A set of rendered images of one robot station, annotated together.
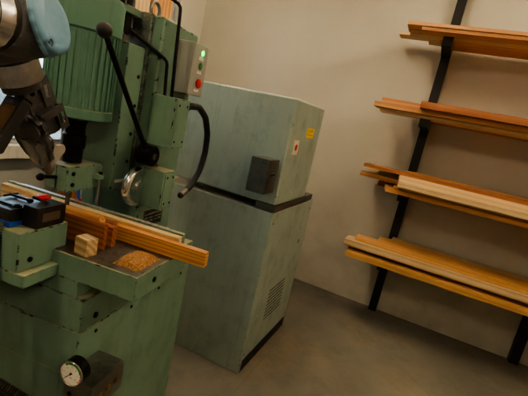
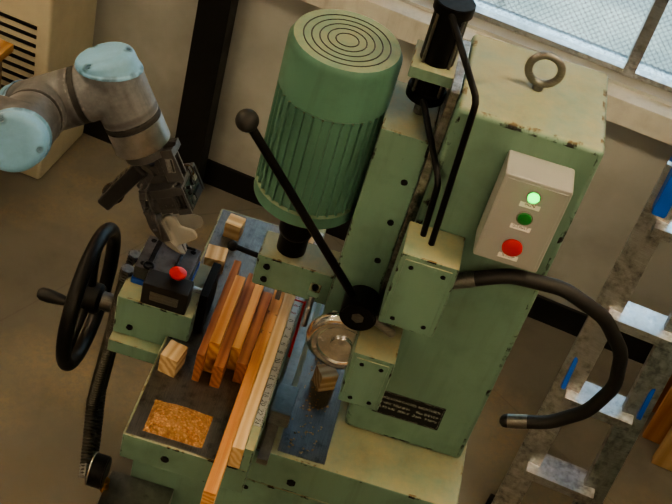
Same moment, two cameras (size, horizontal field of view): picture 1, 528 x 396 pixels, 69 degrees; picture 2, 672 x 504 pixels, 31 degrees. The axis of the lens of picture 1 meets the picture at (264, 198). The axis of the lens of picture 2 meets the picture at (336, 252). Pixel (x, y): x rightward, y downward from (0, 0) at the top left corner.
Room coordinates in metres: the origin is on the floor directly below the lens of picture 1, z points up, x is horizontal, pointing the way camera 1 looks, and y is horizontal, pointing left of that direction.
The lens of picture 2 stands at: (0.73, -0.99, 2.46)
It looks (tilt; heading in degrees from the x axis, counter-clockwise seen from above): 41 degrees down; 76
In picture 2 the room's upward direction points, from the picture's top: 17 degrees clockwise
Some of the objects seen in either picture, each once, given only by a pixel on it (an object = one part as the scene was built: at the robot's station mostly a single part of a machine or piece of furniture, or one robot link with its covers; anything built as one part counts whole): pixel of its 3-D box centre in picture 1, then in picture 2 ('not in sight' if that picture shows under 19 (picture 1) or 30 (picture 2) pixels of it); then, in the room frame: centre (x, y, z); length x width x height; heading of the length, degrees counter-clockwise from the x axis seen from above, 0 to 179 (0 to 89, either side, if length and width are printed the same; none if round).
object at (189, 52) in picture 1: (190, 69); (522, 212); (1.31, 0.32, 1.40); 0.10 x 0.06 x 0.16; 166
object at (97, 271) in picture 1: (47, 246); (205, 329); (0.91, 0.51, 0.87); 0.61 x 0.30 x 0.06; 76
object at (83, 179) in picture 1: (75, 177); (296, 271); (1.05, 0.53, 1.03); 0.14 x 0.07 x 0.09; 166
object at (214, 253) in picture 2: not in sight; (215, 259); (0.92, 0.65, 0.92); 0.04 x 0.04 x 0.03; 80
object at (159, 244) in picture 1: (107, 228); (255, 363); (1.00, 0.40, 0.92); 0.60 x 0.02 x 0.04; 76
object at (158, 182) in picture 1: (155, 186); (370, 364); (1.17, 0.34, 1.02); 0.09 x 0.07 x 0.12; 76
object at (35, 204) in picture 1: (23, 208); (166, 271); (0.83, 0.53, 0.99); 0.13 x 0.11 x 0.06; 76
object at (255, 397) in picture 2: (86, 216); (279, 329); (1.04, 0.48, 0.92); 0.60 x 0.02 x 0.05; 76
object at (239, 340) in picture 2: not in sight; (245, 326); (0.98, 0.48, 0.93); 0.17 x 0.02 x 0.06; 76
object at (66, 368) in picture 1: (75, 373); (100, 474); (0.76, 0.34, 0.65); 0.06 x 0.04 x 0.08; 76
